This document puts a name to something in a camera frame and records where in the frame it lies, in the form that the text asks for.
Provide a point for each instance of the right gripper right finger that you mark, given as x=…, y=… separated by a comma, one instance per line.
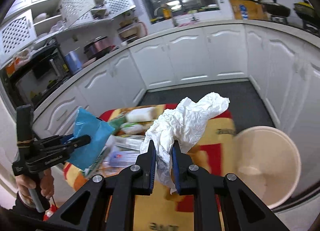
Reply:
x=180, y=166

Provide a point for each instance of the cream round trash bin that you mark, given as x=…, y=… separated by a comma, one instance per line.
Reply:
x=269, y=163

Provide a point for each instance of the blue kettle jug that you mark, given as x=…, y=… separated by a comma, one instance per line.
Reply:
x=73, y=62

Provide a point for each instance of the steel sink faucet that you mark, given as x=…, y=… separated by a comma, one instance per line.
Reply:
x=174, y=22

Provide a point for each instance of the red yellow patterned blanket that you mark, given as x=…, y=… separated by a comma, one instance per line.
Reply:
x=215, y=152

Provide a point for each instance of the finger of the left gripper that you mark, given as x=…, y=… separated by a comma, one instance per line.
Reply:
x=77, y=142

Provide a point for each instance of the yellow lidded pot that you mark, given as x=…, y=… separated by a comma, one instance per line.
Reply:
x=306, y=12

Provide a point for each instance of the blue plastic bag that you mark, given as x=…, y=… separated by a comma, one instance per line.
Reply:
x=98, y=130

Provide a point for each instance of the black wok pan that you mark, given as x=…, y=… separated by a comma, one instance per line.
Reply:
x=276, y=9

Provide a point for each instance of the white paper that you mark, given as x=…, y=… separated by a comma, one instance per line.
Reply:
x=185, y=124

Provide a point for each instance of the white blue medicine box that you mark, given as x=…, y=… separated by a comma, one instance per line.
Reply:
x=123, y=159

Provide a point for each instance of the white lower cabinets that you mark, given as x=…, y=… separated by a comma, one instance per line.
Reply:
x=282, y=63

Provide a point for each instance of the green white tissue pack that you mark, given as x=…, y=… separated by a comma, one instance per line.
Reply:
x=133, y=121

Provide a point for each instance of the person's left hand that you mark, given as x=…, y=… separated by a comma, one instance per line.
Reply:
x=25, y=183

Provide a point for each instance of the dish drying rack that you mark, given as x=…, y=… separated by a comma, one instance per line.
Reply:
x=133, y=31

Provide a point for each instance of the pink cooking pot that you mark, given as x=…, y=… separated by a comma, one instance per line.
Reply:
x=98, y=48

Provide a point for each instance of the white lattice upper cabinet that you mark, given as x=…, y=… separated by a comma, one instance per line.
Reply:
x=72, y=10

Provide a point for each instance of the yellow oil bottle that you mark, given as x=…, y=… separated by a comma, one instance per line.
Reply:
x=166, y=12

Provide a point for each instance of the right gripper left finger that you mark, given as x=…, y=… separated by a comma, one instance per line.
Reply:
x=146, y=177

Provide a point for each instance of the wooden cutting board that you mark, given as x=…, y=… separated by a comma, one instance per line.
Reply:
x=248, y=10

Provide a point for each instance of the black microwave oven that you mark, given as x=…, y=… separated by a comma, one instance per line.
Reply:
x=36, y=80

